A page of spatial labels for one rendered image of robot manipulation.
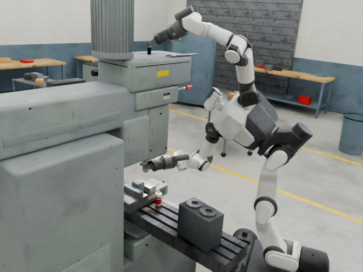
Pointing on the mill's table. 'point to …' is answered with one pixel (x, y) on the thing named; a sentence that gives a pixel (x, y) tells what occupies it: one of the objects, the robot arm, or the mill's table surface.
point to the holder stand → (200, 224)
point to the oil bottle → (158, 198)
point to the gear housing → (155, 97)
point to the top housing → (146, 70)
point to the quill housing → (158, 131)
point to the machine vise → (140, 198)
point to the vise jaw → (148, 187)
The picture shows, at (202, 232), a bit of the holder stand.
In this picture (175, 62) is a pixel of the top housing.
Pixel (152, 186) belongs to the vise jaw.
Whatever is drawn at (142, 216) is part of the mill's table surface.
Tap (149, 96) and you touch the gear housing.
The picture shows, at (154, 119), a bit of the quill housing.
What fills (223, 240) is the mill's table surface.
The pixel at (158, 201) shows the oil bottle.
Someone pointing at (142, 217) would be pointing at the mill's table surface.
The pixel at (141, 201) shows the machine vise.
